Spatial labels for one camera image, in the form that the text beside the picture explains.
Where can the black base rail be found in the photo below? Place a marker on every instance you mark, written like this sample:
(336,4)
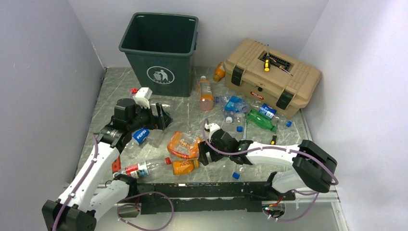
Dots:
(210,196)

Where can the clear bottle near bin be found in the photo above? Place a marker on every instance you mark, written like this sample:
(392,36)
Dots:
(167,103)

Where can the tall orange drink bottle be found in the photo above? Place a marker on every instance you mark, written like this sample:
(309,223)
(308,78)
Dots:
(206,95)

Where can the crushed blue label bottle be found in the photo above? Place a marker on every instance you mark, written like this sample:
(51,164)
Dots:
(232,103)

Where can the red handled adjustable wrench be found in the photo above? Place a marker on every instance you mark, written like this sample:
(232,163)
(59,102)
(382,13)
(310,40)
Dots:
(116,165)

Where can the green plastic bottle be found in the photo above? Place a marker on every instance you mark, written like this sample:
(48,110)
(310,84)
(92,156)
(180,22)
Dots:
(261,120)

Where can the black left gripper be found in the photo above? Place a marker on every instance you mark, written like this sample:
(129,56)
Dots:
(160,122)

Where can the pepsi bottle left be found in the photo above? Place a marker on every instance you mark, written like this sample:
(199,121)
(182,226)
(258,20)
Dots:
(140,135)

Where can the clear plastic bottle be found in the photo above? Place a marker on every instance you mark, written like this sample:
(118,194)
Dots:
(238,171)

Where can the dark green trash bin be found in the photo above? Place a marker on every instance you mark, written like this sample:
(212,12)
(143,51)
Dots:
(160,49)

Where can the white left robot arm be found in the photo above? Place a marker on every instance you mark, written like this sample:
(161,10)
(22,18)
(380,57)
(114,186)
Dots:
(79,208)

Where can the white label green cap bottle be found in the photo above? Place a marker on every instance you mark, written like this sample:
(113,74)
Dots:
(155,137)

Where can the tan plastic toolbox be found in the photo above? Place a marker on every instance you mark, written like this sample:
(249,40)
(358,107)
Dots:
(244,73)

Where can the yellow black screwdriver on table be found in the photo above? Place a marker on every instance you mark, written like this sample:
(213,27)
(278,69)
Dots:
(273,140)

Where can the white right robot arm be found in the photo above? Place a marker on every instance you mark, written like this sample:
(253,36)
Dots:
(308,164)

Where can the orange bottle behind toolbox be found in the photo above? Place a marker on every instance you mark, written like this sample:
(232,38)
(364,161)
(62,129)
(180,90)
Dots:
(219,72)

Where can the silver open end wrench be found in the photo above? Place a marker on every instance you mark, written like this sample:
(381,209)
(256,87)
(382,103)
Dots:
(244,136)

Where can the yellow handled screwdriver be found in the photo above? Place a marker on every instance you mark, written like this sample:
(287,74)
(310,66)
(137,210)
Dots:
(267,60)

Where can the crushed large orange bottle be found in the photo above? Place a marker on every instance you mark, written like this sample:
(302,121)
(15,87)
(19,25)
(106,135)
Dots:
(184,145)

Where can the clear bottle red cap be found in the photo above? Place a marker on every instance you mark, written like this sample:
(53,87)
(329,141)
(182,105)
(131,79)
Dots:
(145,168)

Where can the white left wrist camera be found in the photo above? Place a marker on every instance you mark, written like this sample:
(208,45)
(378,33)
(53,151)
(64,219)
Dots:
(141,96)

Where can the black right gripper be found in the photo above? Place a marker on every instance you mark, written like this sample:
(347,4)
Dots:
(203,148)

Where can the small orange juice bottle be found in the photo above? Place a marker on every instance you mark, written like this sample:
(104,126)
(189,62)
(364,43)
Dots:
(182,167)

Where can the blue label bottle by toolbox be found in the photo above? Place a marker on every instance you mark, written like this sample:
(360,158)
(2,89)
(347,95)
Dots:
(272,113)

